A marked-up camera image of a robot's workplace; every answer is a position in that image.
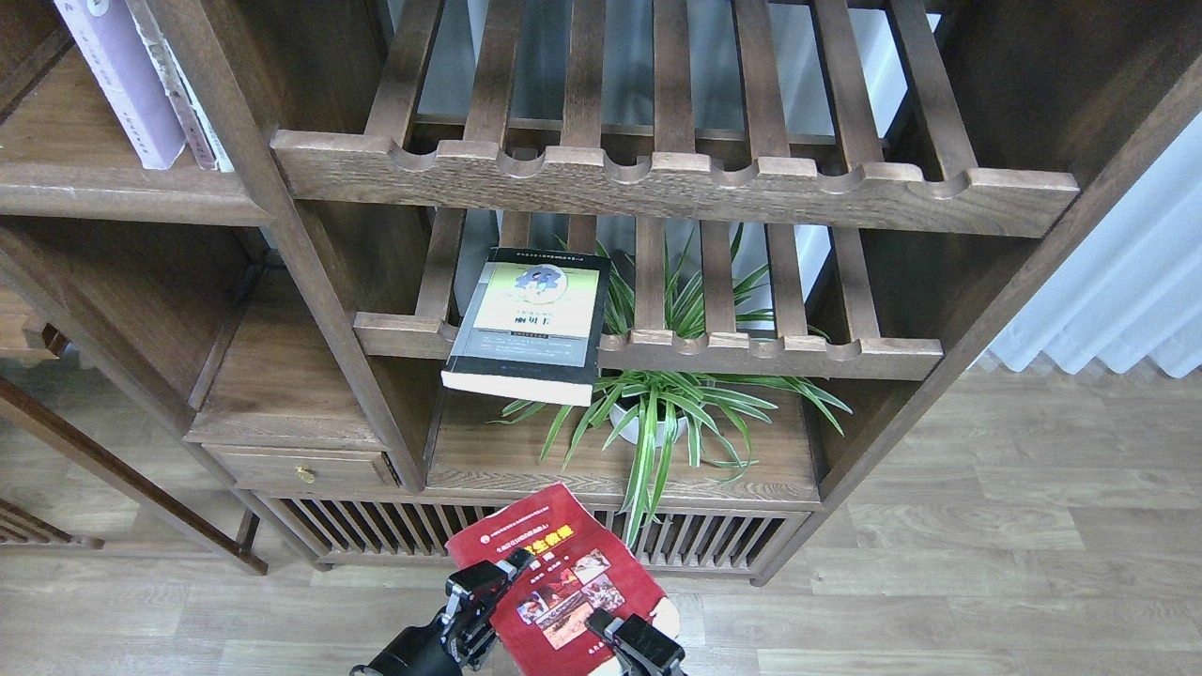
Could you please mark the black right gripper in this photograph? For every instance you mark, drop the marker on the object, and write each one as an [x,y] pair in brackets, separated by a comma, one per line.
[642,649]

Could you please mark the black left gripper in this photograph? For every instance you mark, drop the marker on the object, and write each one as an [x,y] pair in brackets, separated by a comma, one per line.
[460,635]

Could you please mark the red cover book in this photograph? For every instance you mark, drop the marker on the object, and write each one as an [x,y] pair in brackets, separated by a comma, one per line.
[579,566]

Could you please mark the lavender cover book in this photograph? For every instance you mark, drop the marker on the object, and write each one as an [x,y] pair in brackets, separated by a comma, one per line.
[106,35]

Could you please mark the green spider plant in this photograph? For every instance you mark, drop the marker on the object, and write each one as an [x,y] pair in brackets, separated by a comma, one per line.
[670,409]

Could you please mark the black and green book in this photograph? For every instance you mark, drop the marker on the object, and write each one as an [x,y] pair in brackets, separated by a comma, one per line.
[532,327]

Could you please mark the dark wooden bookshelf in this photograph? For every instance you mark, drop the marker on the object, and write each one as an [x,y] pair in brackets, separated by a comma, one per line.
[870,190]

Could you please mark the worn standing book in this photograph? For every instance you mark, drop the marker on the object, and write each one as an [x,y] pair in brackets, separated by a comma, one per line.
[202,139]

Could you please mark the white curtain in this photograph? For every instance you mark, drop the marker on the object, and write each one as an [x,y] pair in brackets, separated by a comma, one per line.
[1132,290]

